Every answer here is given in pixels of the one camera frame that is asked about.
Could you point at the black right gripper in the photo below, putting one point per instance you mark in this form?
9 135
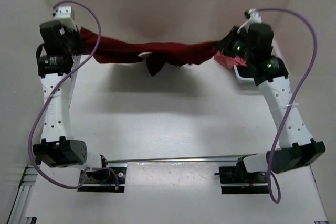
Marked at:
225 44

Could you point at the white plastic basket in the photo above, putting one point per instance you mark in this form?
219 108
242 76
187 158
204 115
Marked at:
243 76

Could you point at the dark red t-shirt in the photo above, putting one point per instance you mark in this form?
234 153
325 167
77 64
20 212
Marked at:
156 54

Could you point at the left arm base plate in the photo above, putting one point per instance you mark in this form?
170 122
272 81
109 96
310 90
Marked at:
105 181

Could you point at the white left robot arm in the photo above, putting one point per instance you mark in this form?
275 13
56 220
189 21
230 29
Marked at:
56 58

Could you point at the aluminium table edge rail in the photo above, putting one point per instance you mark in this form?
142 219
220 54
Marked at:
225 158

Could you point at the pink t-shirt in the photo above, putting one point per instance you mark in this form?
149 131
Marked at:
228 62

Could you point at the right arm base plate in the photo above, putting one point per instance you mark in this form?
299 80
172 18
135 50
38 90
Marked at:
233 182

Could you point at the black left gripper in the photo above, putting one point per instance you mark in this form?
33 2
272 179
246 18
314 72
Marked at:
74 33

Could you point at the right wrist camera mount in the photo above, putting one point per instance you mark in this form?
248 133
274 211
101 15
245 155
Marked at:
252 16

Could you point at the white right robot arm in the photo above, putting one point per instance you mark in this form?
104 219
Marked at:
294 145

